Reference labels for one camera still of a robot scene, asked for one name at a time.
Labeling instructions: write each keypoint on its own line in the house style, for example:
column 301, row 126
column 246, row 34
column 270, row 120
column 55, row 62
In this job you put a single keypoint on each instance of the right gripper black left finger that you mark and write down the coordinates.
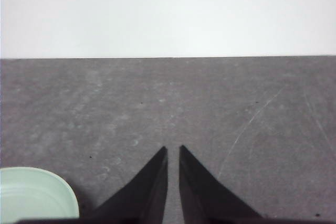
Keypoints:
column 147, row 195

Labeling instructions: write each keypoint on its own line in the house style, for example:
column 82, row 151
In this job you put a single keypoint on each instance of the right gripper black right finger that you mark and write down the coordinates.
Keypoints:
column 202, row 195

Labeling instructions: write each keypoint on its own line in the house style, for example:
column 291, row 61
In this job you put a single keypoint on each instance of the green plate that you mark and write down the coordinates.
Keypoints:
column 34, row 195

